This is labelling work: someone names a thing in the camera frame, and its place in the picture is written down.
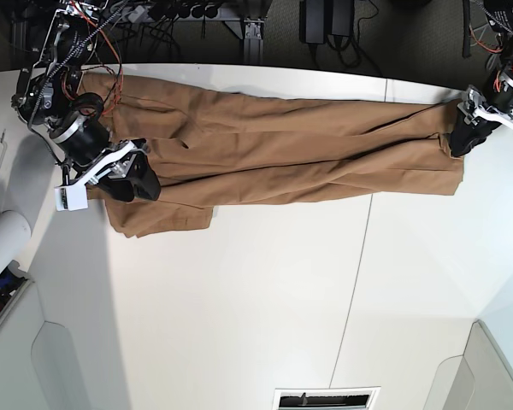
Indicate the white paper roll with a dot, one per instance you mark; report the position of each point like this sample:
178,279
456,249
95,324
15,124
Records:
15,233

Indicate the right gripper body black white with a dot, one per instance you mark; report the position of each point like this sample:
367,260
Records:
90,152

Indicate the black power adapter left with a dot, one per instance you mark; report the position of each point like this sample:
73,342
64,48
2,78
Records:
312,20

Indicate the black power adapter right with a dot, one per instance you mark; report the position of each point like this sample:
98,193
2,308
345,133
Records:
342,17

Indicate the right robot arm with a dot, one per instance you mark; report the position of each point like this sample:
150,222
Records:
48,94

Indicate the grey right chair back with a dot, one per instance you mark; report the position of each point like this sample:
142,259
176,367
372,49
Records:
479,378

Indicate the brown t-shirt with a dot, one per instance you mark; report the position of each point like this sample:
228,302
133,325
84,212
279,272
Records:
211,148

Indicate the white power strip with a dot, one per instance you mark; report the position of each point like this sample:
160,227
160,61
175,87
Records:
134,14

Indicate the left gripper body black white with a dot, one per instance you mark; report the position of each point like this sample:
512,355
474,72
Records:
494,104

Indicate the grey chair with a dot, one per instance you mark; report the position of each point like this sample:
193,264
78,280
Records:
479,378
38,364

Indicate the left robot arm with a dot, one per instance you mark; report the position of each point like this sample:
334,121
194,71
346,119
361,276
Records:
499,17

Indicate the aluminium table leg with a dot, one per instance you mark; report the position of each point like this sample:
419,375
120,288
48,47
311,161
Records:
250,33

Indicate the black power adapter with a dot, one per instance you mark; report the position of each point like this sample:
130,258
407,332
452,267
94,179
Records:
312,20
342,17

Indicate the grey left chair back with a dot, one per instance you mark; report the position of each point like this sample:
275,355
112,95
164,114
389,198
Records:
38,364

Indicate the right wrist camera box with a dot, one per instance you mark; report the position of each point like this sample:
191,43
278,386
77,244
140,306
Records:
71,198

